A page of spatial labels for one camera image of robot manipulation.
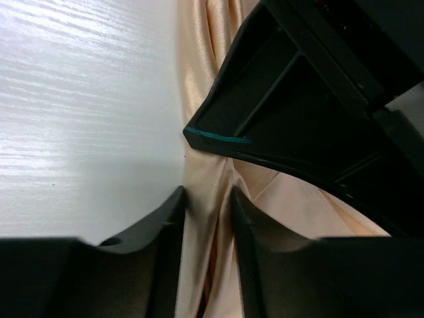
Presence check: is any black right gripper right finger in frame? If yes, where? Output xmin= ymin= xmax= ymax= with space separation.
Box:
xmin=231 ymin=187 xmax=423 ymax=317

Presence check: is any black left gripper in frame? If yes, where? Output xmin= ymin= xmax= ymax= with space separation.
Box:
xmin=184 ymin=1 xmax=423 ymax=237

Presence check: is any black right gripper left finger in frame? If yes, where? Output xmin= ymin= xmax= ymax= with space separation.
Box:
xmin=1 ymin=187 xmax=186 ymax=317

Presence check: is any peach cloth napkin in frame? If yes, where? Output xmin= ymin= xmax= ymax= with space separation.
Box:
xmin=176 ymin=1 xmax=385 ymax=317

